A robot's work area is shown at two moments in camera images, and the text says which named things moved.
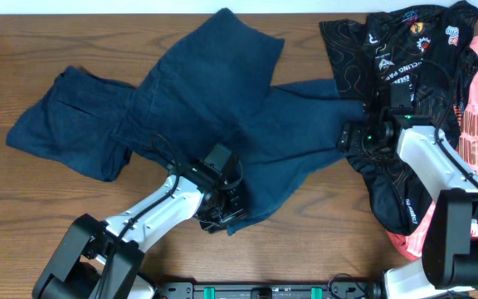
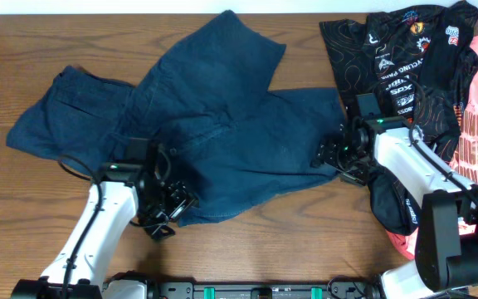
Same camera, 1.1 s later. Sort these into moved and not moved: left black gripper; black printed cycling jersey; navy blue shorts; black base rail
Moved: left black gripper; navy blue shorts
Not moved: black base rail; black printed cycling jersey
